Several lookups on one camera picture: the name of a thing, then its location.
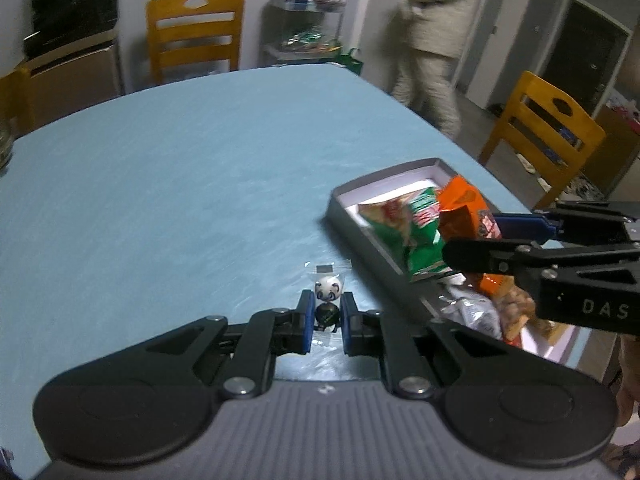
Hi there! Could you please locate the orange sesame snack packet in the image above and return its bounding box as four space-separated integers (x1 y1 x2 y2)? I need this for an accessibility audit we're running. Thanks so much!
435 174 504 296

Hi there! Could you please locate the white printed snack packet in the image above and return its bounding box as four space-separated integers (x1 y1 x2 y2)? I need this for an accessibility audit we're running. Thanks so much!
439 285 502 340

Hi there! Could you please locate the yellow wooden chair near door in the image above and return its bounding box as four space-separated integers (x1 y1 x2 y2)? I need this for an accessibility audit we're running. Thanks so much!
477 70 605 209

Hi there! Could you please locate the green prawn cracker bag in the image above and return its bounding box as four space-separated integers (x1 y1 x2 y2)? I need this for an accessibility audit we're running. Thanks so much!
357 186 450 282

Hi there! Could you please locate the black appliance on cabinet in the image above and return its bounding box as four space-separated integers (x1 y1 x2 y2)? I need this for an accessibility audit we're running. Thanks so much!
23 0 118 60

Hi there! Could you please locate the yellow wooden chair behind table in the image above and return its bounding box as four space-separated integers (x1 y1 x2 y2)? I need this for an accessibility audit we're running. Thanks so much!
0 67 35 138

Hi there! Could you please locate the green shopping bag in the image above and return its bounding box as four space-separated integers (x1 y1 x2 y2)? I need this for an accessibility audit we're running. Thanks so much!
332 48 363 76

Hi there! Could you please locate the grey cabinet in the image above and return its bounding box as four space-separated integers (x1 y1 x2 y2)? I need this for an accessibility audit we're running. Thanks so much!
16 40 125 128

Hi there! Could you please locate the person in white clothes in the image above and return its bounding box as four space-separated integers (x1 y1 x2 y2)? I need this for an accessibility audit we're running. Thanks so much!
392 0 478 140

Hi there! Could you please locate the yellow peanut snack bag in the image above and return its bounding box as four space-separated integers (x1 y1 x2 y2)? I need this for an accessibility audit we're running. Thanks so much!
491 276 568 346

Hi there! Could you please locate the small panda figurine packet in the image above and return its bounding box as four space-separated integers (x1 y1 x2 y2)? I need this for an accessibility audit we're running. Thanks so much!
304 260 352 333

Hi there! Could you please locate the glass jar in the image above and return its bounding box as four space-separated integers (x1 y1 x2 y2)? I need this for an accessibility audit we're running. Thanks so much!
0 122 14 170

